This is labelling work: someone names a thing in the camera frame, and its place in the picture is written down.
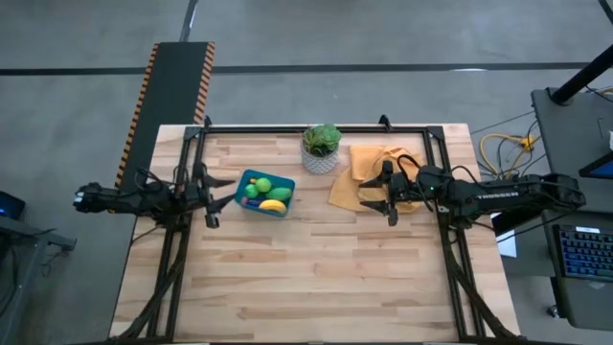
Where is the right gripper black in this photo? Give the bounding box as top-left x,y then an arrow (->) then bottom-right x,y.
358,160 -> 425,228

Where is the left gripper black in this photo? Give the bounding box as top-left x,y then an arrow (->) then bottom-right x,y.
178,162 -> 237,230

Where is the yellow woven cloth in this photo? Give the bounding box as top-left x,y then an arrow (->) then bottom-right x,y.
328,145 -> 425,215

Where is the large yellow toy banana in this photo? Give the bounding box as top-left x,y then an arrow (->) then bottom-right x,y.
258,198 -> 288,215

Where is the oval green toy mango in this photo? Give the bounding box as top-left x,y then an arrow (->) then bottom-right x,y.
265,186 -> 293,202

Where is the blue plastic tupperware container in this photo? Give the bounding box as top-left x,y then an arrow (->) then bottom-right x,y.
234,169 -> 297,219

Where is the succulent in patterned white pot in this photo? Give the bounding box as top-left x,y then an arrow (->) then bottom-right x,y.
300,123 -> 343,175

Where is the black hazard-striped floor mat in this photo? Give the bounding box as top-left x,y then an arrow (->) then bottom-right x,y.
113,41 -> 217,193

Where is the black square bar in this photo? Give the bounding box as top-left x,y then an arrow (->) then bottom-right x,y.
491,210 -> 545,237

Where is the white paper sheet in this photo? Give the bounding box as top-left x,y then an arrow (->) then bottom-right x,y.
494,224 -> 519,259

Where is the grey cart top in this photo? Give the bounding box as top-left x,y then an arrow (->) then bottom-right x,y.
530,87 -> 613,215

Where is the grey metal stand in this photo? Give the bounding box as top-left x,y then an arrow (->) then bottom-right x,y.
0,213 -> 78,345

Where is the dark device with blue light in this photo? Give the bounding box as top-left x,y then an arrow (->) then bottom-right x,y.
0,190 -> 27,221

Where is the tablet with blue screen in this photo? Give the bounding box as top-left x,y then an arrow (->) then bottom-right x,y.
578,151 -> 613,180

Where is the black round pole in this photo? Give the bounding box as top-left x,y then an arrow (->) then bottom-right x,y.
550,44 -> 613,105

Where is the black metal table frame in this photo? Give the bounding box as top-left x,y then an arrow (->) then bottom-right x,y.
108,114 -> 521,345

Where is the yellow cable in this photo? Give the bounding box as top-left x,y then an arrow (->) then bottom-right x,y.
479,132 -> 536,201

